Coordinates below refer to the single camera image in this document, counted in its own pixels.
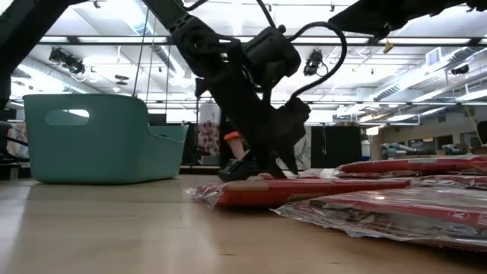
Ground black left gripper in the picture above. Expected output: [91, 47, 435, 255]
[218, 96, 312, 183]

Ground leaf-patterned panel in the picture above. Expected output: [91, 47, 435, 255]
[295, 127, 313, 170]

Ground black cabinet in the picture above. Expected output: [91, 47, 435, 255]
[310, 125, 363, 170]

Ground floral-patterned panel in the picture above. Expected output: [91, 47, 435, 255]
[196, 119, 221, 158]

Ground fabric rolls on shelf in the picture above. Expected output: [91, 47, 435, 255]
[380, 141, 420, 160]

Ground teal plastic basket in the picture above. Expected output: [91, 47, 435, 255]
[21, 93, 189, 186]

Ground white ceiling air vent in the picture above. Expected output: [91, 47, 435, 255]
[425, 46, 443, 69]

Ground black monitor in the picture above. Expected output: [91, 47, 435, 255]
[476, 120, 487, 146]

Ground black ceiling-hung device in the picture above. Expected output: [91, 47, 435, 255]
[48, 46, 87, 76]

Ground patterned cloth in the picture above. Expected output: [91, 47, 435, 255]
[6, 121, 30, 160]

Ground black aluminium table frame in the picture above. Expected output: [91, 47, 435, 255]
[179, 165, 222, 176]

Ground black ceiling-hung camera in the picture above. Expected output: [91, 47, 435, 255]
[302, 48, 329, 78]

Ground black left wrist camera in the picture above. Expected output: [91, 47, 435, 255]
[242, 24, 302, 91]

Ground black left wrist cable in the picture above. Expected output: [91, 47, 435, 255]
[287, 21, 349, 100]

